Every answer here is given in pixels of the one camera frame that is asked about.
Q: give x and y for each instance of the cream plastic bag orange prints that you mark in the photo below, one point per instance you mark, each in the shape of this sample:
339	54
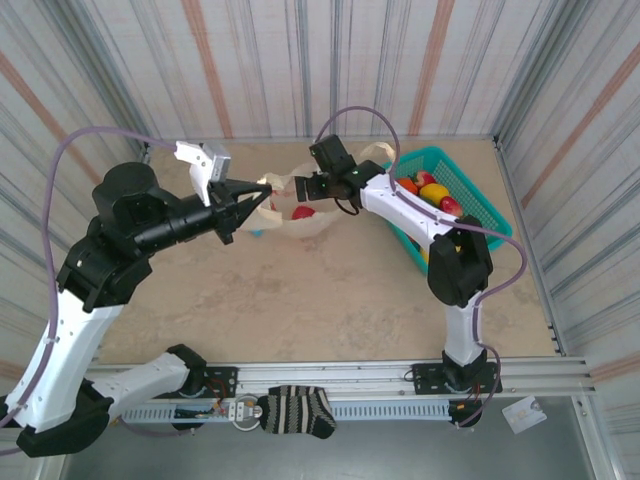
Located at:
310	227

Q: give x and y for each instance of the yellow fake mango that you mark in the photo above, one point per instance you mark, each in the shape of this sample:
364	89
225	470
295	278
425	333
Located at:
433	193

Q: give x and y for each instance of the red fake peach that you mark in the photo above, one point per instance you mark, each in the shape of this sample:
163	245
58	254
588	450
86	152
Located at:
451	206

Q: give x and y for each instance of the teal plastic basket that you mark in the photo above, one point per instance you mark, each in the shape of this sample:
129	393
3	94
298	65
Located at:
480	200

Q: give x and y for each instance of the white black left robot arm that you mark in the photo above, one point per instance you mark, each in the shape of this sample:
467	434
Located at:
75	360

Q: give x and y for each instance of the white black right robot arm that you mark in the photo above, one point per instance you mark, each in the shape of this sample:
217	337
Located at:
460	270

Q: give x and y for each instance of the orange fake orange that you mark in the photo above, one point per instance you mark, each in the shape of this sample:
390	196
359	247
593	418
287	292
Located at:
409	187

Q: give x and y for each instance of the red white fake apple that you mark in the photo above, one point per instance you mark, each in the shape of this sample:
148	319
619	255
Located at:
425	177

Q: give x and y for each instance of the light green fake fruit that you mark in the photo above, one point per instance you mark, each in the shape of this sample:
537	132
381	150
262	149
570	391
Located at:
414	243

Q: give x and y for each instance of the yellow fake banana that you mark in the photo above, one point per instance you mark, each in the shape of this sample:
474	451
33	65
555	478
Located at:
425	256

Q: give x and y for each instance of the black white striped cloth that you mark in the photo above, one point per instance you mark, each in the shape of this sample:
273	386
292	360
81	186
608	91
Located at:
295	410

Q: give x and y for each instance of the white card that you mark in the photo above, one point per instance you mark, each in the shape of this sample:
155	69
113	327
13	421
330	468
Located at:
522	415

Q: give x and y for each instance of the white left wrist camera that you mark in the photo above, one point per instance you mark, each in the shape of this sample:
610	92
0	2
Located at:
217	162

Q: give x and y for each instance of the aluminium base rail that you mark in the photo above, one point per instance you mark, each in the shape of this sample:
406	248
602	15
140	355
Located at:
325	372

